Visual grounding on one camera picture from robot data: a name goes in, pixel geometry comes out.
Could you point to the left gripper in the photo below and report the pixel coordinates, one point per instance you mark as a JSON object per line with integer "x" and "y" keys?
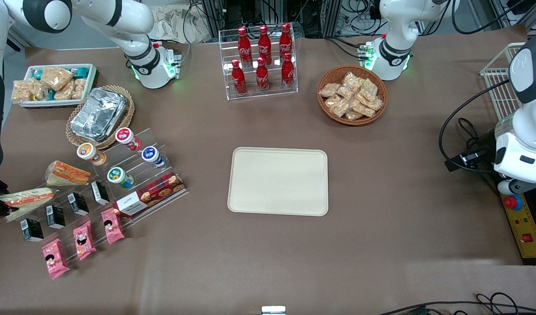
{"x": 485, "y": 145}

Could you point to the triangle sandwich long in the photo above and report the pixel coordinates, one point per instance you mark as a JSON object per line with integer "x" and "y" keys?
{"x": 27, "y": 199}

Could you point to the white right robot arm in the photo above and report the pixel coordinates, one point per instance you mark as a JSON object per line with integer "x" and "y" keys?
{"x": 139, "y": 57}

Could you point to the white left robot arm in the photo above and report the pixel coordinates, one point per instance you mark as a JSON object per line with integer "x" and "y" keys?
{"x": 397, "y": 52}

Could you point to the wrapped triangle sandwich short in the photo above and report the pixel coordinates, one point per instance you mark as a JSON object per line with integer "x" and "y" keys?
{"x": 67, "y": 174}

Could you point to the beige rectangular tray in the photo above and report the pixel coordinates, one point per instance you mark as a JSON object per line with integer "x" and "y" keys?
{"x": 279, "y": 181}

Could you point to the small black drink carton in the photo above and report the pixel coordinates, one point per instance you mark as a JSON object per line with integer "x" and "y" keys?
{"x": 78, "y": 204}
{"x": 55, "y": 217}
{"x": 100, "y": 192}
{"x": 32, "y": 230}

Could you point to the pink snack packet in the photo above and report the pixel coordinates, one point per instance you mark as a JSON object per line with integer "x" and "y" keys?
{"x": 84, "y": 240}
{"x": 113, "y": 225}
{"x": 55, "y": 259}

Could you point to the yellow emergency stop box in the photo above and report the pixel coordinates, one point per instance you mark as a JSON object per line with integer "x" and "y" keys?
{"x": 528, "y": 238}

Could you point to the puffed rice snack pack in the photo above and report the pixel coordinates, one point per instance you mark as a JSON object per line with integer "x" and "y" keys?
{"x": 78, "y": 88}
{"x": 64, "y": 92}
{"x": 19, "y": 91}
{"x": 37, "y": 89}
{"x": 56, "y": 78}

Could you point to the orange lid yogurt cup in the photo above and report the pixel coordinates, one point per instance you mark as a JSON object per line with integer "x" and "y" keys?
{"x": 88, "y": 152}

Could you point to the teal snack pack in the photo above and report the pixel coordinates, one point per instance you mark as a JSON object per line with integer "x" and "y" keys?
{"x": 36, "y": 74}
{"x": 80, "y": 71}

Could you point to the green lid yogurt cup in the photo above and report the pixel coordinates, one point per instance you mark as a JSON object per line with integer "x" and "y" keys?
{"x": 116, "y": 175}

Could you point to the stacked foil containers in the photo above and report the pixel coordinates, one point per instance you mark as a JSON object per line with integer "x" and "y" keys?
{"x": 97, "y": 113}

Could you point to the red lid yogurt cup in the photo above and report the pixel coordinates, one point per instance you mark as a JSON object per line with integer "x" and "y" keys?
{"x": 126, "y": 136}

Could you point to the white rectangular snack bin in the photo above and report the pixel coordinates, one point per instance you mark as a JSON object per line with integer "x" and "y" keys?
{"x": 91, "y": 83}

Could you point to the clear acrylic stepped display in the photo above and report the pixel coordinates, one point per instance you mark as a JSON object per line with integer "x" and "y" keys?
{"x": 137, "y": 168}

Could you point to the brown paper table cover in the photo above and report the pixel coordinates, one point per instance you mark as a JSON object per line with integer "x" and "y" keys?
{"x": 381, "y": 218}

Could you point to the clear snack pack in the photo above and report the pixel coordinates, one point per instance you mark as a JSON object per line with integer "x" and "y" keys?
{"x": 346, "y": 92}
{"x": 351, "y": 80}
{"x": 368, "y": 89}
{"x": 328, "y": 90}
{"x": 363, "y": 108}
{"x": 376, "y": 104}
{"x": 353, "y": 115}
{"x": 335, "y": 105}

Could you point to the oval wicker basket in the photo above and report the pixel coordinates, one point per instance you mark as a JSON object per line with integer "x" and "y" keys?
{"x": 129, "y": 111}

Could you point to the red tartan cookie box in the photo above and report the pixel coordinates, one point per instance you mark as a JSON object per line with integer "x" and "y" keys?
{"x": 152, "y": 194}

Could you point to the blue lid yogurt cup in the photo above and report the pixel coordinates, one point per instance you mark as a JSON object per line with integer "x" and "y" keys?
{"x": 151, "y": 155}

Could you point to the round wicker basket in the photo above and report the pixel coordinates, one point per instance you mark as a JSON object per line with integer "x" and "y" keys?
{"x": 325, "y": 107}

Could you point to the red cola bottle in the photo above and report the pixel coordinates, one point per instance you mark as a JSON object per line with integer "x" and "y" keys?
{"x": 285, "y": 41}
{"x": 287, "y": 73}
{"x": 238, "y": 81}
{"x": 262, "y": 78}
{"x": 264, "y": 43}
{"x": 244, "y": 46}

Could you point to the crumpled beige cloth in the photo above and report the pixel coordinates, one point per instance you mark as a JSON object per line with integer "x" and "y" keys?
{"x": 180, "y": 24}

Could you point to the clear acrylic bottle rack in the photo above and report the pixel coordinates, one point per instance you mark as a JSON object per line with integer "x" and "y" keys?
{"x": 274, "y": 89}

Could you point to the small white box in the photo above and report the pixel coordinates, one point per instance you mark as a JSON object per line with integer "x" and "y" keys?
{"x": 273, "y": 310}

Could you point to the aluminium frame rack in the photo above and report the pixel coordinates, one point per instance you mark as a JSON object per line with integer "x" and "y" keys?
{"x": 311, "y": 15}

